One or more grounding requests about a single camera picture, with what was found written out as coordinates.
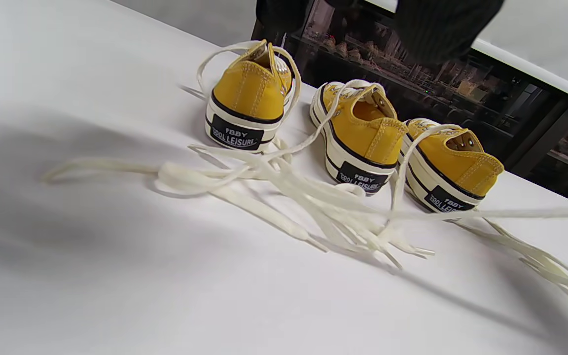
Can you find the person's left hand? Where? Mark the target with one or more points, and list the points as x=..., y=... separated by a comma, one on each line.
x=442, y=29

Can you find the dark framed window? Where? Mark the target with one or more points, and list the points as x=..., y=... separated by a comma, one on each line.
x=511, y=113

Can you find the short white roller blind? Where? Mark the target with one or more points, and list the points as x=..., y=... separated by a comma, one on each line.
x=550, y=44

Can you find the long white roller blind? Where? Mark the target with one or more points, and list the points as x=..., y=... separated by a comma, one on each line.
x=185, y=17

